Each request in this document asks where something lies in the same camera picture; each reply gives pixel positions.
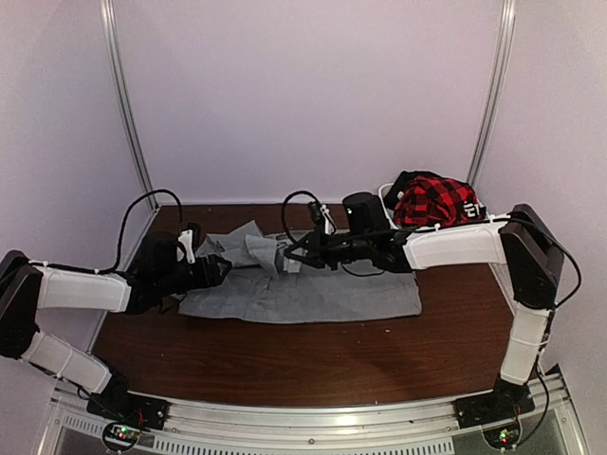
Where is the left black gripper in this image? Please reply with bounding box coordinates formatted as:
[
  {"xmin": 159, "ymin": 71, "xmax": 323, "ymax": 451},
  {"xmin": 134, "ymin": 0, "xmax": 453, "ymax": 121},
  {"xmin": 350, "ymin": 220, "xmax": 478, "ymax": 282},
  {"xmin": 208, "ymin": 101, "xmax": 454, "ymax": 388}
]
[{"xmin": 156, "ymin": 254, "xmax": 231, "ymax": 297}]

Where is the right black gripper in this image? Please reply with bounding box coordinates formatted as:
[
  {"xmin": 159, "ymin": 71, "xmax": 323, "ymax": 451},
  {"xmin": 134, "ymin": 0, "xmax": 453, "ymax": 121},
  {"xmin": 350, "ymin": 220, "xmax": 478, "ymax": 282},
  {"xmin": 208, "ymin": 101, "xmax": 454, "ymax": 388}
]
[{"xmin": 285, "ymin": 225, "xmax": 374, "ymax": 269}]

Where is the grey long sleeve shirt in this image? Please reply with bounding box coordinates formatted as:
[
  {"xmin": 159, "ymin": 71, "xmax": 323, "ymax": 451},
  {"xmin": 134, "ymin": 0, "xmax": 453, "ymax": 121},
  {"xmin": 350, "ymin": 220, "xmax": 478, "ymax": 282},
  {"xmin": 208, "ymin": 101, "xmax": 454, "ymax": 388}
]
[{"xmin": 178, "ymin": 221, "xmax": 422, "ymax": 324}]

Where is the white plastic basket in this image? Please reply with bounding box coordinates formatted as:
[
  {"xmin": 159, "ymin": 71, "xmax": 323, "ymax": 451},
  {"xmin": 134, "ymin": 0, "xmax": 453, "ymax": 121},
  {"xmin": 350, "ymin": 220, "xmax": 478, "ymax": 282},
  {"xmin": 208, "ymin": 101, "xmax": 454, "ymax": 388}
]
[{"xmin": 377, "ymin": 181, "xmax": 495, "ymax": 231}]

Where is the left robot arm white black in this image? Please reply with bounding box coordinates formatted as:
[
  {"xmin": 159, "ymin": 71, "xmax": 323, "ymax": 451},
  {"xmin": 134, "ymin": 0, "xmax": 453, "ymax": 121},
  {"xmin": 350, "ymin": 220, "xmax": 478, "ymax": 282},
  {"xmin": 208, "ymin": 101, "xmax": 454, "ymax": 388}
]
[{"xmin": 1, "ymin": 228, "xmax": 232, "ymax": 421}]

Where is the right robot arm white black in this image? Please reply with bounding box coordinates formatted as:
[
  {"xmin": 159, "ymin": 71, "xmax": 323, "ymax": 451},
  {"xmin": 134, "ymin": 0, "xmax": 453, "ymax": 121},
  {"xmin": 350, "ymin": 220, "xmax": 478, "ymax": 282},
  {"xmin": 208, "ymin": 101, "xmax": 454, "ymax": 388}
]
[{"xmin": 284, "ymin": 191, "xmax": 568, "ymax": 419}]

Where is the black shirt in basket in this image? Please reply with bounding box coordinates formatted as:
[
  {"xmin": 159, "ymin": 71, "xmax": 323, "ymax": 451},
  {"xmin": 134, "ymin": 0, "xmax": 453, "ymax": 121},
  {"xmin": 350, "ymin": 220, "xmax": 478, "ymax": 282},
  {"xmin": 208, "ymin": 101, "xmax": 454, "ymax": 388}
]
[{"xmin": 382, "ymin": 170, "xmax": 489, "ymax": 224}]

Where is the red black plaid shirt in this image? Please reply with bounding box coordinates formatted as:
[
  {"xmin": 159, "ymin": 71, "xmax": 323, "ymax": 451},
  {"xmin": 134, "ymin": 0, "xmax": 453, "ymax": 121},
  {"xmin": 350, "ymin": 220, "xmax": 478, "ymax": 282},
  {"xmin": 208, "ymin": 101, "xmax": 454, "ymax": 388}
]
[{"xmin": 393, "ymin": 175, "xmax": 477, "ymax": 228}]

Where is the left circuit board with leds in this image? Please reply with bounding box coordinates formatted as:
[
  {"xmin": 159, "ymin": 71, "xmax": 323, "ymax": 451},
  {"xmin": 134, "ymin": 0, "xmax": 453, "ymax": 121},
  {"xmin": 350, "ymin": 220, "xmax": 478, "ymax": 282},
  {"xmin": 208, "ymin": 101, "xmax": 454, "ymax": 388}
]
[{"xmin": 101, "ymin": 422, "xmax": 141, "ymax": 451}]

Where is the circuit board with leds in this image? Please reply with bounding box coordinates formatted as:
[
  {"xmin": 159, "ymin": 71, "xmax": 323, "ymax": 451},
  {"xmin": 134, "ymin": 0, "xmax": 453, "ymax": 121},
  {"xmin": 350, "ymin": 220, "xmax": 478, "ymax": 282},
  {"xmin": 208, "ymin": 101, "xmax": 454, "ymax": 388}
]
[
  {"xmin": 101, "ymin": 422, "xmax": 141, "ymax": 451},
  {"xmin": 483, "ymin": 424, "xmax": 522, "ymax": 451}
]

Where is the right circuit board with leds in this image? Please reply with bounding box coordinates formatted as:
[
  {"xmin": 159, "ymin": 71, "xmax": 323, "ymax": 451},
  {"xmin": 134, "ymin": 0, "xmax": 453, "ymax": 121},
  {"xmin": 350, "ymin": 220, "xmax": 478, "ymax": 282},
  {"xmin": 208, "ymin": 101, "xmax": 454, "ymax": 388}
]
[{"xmin": 483, "ymin": 424, "xmax": 522, "ymax": 451}]

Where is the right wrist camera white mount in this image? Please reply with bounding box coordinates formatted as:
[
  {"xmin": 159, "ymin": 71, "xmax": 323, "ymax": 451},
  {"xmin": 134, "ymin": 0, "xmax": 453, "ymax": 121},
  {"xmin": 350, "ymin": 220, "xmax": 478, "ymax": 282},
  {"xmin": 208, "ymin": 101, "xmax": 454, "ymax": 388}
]
[{"xmin": 307, "ymin": 201, "xmax": 337, "ymax": 235}]

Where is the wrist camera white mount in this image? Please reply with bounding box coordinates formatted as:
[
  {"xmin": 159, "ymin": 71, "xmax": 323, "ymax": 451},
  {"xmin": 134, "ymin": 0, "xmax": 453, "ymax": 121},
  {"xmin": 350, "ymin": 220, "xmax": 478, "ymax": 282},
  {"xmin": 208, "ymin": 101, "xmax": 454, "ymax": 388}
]
[
  {"xmin": 307, "ymin": 201, "xmax": 337, "ymax": 235},
  {"xmin": 176, "ymin": 223, "xmax": 202, "ymax": 264}
]

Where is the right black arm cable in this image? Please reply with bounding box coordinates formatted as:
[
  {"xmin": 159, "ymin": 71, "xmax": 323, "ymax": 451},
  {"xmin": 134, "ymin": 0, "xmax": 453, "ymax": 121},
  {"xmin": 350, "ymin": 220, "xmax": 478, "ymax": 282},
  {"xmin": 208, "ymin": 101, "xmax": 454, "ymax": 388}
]
[{"xmin": 280, "ymin": 190, "xmax": 333, "ymax": 247}]

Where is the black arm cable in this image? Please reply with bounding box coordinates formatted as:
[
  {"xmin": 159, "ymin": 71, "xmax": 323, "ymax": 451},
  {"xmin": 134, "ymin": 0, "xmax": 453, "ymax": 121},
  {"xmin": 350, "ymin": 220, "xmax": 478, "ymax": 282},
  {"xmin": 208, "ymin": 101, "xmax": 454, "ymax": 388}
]
[
  {"xmin": 28, "ymin": 189, "xmax": 185, "ymax": 277},
  {"xmin": 280, "ymin": 190, "xmax": 333, "ymax": 247}
]

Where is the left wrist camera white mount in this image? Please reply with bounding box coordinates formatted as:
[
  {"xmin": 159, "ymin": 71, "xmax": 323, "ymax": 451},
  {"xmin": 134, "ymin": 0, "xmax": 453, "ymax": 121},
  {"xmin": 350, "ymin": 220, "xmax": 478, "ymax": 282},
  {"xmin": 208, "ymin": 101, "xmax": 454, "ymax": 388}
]
[{"xmin": 176, "ymin": 223, "xmax": 202, "ymax": 264}]

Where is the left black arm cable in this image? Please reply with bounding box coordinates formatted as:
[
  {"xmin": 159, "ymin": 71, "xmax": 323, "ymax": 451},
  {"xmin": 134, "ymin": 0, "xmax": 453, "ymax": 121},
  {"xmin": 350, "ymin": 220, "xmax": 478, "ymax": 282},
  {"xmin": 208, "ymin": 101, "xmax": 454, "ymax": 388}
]
[{"xmin": 28, "ymin": 189, "xmax": 185, "ymax": 277}]

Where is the front aluminium rail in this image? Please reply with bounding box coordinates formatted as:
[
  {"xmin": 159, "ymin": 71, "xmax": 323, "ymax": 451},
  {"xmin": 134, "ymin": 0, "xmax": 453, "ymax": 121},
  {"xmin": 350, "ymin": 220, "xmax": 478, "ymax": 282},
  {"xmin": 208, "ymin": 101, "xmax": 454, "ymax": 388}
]
[{"xmin": 34, "ymin": 374, "xmax": 590, "ymax": 454}]

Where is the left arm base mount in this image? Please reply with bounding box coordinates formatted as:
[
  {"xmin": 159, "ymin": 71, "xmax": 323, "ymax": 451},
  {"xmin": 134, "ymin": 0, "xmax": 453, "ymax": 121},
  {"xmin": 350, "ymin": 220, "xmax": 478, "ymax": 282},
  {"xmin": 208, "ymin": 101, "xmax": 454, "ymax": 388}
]
[{"xmin": 86, "ymin": 385, "xmax": 169, "ymax": 430}]

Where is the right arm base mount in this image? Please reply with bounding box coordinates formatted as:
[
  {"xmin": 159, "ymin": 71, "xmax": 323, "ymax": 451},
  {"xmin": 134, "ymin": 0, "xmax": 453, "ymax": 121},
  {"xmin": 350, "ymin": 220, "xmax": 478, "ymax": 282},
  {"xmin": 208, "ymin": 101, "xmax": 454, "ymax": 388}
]
[{"xmin": 453, "ymin": 391, "xmax": 535, "ymax": 428}]

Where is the left aluminium frame post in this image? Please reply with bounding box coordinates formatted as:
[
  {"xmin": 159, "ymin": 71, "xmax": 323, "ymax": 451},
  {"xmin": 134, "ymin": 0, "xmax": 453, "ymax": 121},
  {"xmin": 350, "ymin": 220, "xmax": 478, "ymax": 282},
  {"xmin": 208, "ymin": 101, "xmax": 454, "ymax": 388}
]
[{"xmin": 99, "ymin": 0, "xmax": 154, "ymax": 193}]

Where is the aluminium frame post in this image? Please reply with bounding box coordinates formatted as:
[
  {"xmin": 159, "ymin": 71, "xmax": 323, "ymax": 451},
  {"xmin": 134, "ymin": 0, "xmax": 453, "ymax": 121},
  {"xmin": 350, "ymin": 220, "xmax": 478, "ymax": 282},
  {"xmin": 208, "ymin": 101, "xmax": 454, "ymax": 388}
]
[
  {"xmin": 99, "ymin": 0, "xmax": 154, "ymax": 193},
  {"xmin": 467, "ymin": 0, "xmax": 517, "ymax": 187}
]

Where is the right aluminium frame post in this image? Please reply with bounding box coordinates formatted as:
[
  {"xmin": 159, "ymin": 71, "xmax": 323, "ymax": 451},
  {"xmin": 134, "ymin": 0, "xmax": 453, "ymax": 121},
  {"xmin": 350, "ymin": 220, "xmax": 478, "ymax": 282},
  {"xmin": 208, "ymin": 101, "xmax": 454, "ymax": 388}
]
[{"xmin": 467, "ymin": 0, "xmax": 517, "ymax": 187}]

